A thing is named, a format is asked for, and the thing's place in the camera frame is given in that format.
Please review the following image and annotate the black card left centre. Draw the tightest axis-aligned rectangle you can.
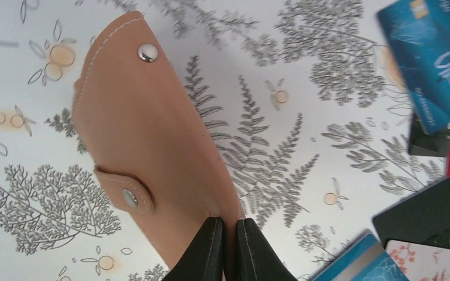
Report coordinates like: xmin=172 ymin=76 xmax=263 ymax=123
xmin=372 ymin=176 xmax=450 ymax=249

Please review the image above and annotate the blue card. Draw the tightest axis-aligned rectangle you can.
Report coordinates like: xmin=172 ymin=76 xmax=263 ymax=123
xmin=312 ymin=231 xmax=408 ymax=281
xmin=376 ymin=1 xmax=450 ymax=135

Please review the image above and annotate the white floral card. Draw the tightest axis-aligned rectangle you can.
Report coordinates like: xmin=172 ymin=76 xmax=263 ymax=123
xmin=386 ymin=240 xmax=450 ymax=280

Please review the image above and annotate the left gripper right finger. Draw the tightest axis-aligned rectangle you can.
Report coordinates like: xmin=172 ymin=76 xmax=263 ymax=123
xmin=236 ymin=218 xmax=296 ymax=281

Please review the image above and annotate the floral patterned table mat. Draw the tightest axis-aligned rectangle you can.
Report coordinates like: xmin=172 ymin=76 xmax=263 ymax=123
xmin=0 ymin=1 xmax=446 ymax=280

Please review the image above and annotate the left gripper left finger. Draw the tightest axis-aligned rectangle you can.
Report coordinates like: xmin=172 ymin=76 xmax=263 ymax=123
xmin=163 ymin=217 xmax=224 ymax=281

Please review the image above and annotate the blue card lower left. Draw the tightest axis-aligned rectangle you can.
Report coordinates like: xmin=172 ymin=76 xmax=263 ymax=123
xmin=312 ymin=231 xmax=408 ymax=281

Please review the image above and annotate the blue card far left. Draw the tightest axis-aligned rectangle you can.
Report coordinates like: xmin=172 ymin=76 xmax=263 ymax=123
xmin=376 ymin=1 xmax=450 ymax=135

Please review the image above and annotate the tan leather card holder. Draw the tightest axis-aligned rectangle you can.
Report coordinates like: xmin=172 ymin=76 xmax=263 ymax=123
xmin=72 ymin=11 xmax=244 ymax=273

